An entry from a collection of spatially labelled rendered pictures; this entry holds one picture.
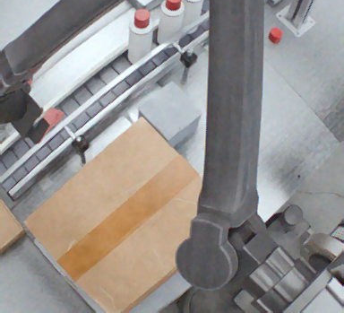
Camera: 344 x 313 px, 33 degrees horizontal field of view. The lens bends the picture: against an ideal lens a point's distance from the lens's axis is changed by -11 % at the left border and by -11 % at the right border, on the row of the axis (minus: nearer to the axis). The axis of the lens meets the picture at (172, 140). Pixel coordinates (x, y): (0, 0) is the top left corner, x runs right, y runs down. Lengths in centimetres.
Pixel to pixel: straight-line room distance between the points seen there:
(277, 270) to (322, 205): 164
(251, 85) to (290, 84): 87
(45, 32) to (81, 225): 41
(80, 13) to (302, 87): 88
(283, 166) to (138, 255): 51
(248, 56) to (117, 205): 51
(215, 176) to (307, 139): 80
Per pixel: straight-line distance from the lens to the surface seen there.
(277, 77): 153
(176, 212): 108
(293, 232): 199
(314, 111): 152
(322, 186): 237
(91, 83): 142
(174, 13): 132
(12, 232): 139
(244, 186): 69
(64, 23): 78
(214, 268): 71
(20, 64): 84
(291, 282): 71
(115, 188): 109
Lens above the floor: 217
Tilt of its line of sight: 71 degrees down
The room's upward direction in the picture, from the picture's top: 12 degrees clockwise
